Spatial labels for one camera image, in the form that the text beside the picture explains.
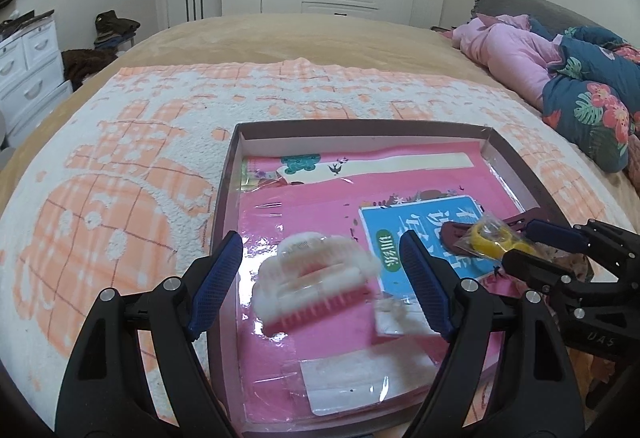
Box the dark cloth pile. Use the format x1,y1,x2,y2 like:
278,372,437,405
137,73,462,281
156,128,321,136
60,48,119,86

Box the peach and white blanket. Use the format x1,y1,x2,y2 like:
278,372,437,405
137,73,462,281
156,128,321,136
0,58,640,438

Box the yellow ring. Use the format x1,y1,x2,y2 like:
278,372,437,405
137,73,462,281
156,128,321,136
462,212,539,264

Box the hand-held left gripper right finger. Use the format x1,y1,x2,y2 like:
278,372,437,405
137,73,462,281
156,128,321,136
398,230,586,438

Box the brown hair claw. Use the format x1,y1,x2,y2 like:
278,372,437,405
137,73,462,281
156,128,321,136
439,206,552,259

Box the white drawer cabinet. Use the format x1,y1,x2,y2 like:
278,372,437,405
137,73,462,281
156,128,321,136
0,10,75,139

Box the floral blue quilt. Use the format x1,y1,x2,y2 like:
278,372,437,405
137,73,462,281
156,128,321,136
528,17,640,174

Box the pink quilt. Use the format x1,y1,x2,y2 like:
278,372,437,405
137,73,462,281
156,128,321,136
452,14,564,113

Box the small clear packet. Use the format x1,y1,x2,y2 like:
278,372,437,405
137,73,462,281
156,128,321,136
372,295,437,340

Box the white hair claw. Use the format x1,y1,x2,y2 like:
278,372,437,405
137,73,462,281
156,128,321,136
252,231,380,338

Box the shallow cardboard box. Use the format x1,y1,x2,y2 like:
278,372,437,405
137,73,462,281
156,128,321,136
206,118,597,437

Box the bed with tan cover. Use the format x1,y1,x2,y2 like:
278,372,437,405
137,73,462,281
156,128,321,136
0,12,640,239

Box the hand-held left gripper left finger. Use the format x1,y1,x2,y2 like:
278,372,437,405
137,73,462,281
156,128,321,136
53,230,246,438

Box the grey quilted headboard cushion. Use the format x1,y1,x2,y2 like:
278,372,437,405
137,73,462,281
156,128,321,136
470,0,640,44

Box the pink plastic packet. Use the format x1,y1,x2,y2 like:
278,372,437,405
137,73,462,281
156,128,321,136
238,148,537,430

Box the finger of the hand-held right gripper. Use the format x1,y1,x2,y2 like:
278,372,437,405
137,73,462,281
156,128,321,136
501,249,583,301
525,218,601,265

